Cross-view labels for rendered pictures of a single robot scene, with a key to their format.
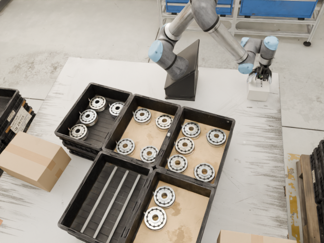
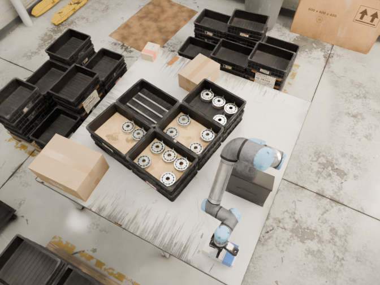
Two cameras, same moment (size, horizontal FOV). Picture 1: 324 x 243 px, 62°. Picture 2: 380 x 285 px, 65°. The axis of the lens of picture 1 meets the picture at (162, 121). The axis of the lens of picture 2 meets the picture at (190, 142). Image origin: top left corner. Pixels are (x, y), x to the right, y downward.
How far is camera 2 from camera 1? 158 cm
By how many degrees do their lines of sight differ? 50
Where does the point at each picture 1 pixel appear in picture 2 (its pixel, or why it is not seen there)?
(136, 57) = (365, 198)
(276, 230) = (97, 204)
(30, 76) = (344, 96)
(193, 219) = (119, 147)
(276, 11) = not seen: outside the picture
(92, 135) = (203, 104)
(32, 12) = not seen: outside the picture
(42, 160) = (191, 76)
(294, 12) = not seen: outside the picture
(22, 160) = (195, 66)
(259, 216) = (110, 198)
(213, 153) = (157, 174)
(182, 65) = (240, 167)
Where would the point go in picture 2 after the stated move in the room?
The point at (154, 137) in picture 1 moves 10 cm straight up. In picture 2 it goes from (186, 140) to (185, 133)
